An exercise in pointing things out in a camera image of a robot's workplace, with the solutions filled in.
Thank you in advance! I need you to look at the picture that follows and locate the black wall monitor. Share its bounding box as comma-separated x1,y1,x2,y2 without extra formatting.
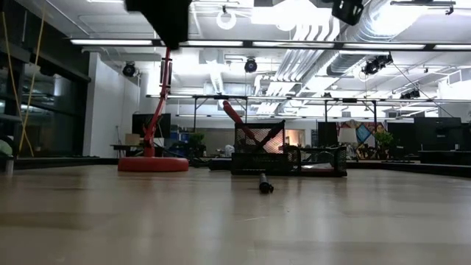
132,113,172,139

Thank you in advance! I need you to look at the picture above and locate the red desk lamp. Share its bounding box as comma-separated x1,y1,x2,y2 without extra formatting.
117,0,194,173

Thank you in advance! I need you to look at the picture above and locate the black ceiling spotlight cluster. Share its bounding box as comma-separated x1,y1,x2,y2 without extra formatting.
362,54,394,77

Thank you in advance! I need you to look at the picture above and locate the black background rig frame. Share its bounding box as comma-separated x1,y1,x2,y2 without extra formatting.
146,93,380,134

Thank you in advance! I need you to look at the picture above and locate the yellow cable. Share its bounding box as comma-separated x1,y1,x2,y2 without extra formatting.
1,7,47,158

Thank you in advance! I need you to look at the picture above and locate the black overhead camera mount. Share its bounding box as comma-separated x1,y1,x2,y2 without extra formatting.
331,0,365,27

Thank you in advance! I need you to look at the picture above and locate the green potted plant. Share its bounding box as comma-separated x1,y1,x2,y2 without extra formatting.
188,132,207,158
374,130,395,160

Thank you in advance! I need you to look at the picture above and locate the white lampshade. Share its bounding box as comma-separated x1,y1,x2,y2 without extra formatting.
337,127,359,145

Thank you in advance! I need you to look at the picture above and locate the colourful wall art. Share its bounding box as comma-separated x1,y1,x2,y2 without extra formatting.
336,120,388,160

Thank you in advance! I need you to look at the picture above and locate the white ring ceiling light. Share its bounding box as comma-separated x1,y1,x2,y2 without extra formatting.
216,10,238,31

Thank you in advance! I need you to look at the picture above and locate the silver ventilation duct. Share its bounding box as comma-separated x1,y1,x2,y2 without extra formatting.
325,0,406,77

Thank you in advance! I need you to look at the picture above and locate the black overhead beam with lights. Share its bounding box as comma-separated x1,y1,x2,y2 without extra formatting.
69,38,471,52

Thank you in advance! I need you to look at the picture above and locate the black marker pen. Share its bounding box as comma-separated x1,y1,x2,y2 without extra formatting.
258,172,275,195

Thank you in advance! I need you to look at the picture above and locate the black mesh desk organizer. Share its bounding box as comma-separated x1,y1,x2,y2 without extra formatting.
230,119,348,178

